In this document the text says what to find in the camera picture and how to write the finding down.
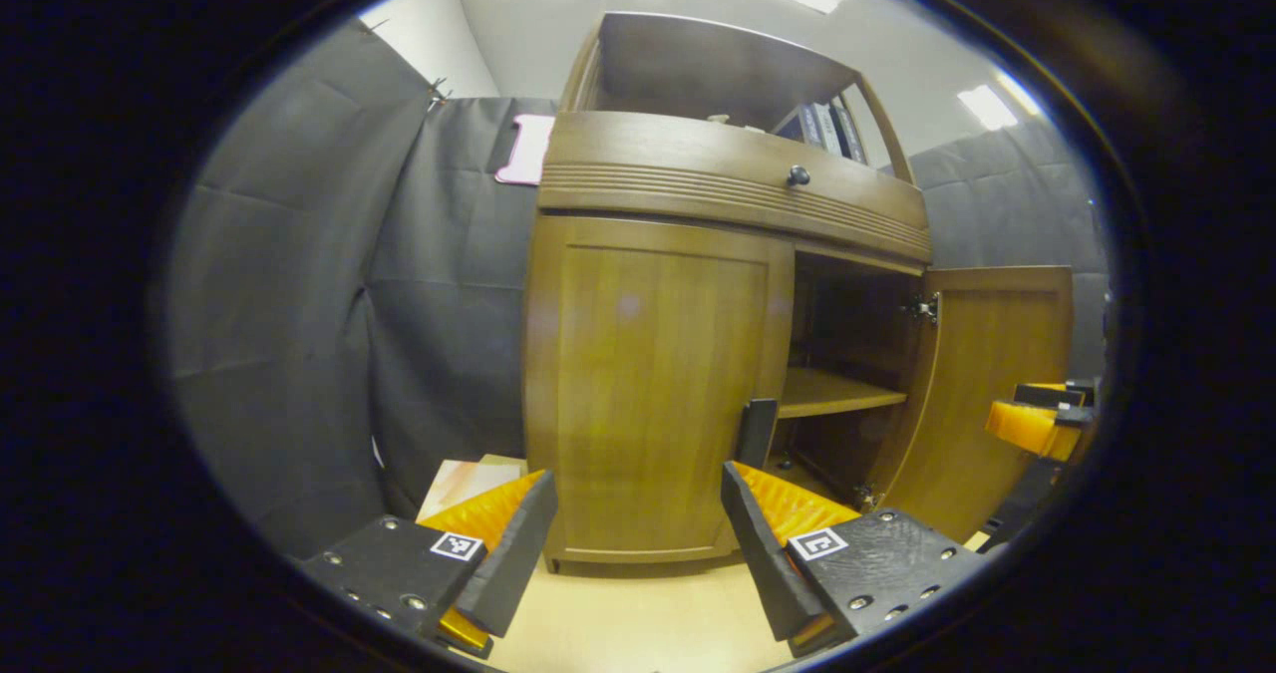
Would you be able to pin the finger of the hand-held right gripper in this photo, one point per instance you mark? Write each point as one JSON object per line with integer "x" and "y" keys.
{"x": 1047, "y": 394}
{"x": 1027, "y": 429}

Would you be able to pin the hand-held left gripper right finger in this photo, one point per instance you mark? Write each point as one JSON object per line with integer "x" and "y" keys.
{"x": 763, "y": 563}

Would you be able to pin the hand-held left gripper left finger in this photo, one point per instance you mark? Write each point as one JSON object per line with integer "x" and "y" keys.
{"x": 513, "y": 563}

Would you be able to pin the wooden shoe cabinet door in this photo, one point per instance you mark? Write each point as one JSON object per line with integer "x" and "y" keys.
{"x": 987, "y": 394}
{"x": 648, "y": 384}

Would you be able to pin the wooden double-door shoe cabinet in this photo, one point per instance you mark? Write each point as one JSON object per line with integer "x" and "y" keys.
{"x": 698, "y": 65}

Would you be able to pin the metal door hinge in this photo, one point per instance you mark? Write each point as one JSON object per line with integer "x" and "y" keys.
{"x": 922, "y": 308}

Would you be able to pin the wooden cabinet inner shelf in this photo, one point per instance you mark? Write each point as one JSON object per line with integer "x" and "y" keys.
{"x": 827, "y": 391}

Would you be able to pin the wooden cabinet drawer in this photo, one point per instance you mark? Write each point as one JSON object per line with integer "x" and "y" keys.
{"x": 678, "y": 169}

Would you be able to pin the small ceiling light panel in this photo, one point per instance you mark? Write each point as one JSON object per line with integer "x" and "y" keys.
{"x": 989, "y": 107}

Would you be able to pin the black round drawer knob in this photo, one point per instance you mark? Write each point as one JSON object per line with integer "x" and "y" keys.
{"x": 797, "y": 175}

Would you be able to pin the black backdrop cloth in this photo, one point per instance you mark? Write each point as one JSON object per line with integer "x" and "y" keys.
{"x": 299, "y": 284}

